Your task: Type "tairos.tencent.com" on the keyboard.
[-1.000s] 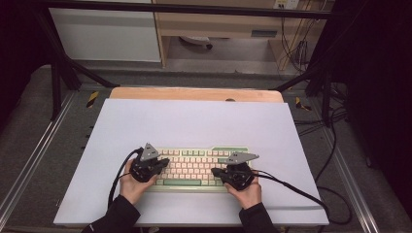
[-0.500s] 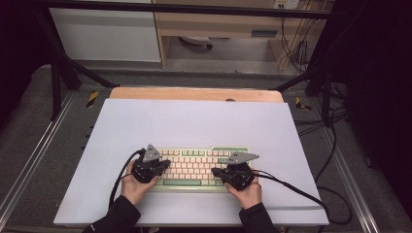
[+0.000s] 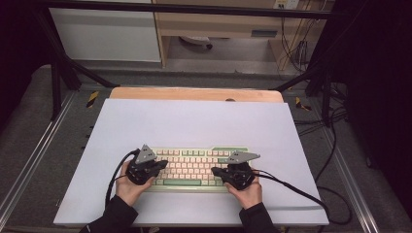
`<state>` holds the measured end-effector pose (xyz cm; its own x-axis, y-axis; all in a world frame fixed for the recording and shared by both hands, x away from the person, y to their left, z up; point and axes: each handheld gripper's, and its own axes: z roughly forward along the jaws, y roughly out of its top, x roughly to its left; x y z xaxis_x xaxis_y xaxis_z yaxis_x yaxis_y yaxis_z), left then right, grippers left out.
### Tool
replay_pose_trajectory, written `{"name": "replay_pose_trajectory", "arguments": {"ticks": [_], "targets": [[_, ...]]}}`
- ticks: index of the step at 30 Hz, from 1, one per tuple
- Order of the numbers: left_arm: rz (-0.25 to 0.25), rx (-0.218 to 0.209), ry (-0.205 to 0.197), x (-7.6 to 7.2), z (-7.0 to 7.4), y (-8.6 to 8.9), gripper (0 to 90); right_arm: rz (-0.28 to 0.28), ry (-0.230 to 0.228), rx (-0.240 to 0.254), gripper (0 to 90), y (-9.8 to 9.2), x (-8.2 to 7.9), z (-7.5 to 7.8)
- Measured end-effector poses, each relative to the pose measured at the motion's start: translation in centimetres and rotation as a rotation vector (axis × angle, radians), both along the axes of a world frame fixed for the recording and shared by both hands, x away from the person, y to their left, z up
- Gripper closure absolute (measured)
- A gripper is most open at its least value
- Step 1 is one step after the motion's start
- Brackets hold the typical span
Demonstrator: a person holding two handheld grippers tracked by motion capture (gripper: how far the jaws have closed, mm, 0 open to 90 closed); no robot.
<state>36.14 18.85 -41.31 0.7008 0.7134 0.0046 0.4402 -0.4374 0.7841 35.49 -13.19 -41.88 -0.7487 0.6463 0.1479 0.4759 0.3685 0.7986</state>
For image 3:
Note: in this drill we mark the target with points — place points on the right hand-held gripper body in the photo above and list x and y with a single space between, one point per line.
239 176

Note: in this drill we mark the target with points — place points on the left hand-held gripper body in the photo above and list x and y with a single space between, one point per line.
141 171

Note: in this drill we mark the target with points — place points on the cream pink green keyboard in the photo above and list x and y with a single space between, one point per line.
191 168

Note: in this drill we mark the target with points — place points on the person's right hand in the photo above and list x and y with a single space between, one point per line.
247 195

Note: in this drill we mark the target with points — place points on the person's left hand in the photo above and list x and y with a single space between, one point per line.
129 191

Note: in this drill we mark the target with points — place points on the wooden table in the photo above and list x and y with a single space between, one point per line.
194 94

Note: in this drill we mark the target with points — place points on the yellow black tape strip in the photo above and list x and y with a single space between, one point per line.
92 99
302 105

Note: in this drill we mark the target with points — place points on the black metal stand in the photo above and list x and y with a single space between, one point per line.
326 97
55 84

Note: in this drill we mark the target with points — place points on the white power strip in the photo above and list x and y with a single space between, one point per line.
196 40

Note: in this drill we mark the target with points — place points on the white cabinet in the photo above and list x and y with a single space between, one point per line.
107 32

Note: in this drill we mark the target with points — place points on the grey label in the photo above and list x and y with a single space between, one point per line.
264 33

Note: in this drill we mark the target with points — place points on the light wooden desk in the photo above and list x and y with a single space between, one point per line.
220 22

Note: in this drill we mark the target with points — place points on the aluminium rail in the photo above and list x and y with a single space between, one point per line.
35 155
353 181

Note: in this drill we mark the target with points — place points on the black horizontal frame bar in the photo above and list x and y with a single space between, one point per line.
194 8

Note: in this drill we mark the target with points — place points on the white wall socket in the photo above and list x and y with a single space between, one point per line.
286 4

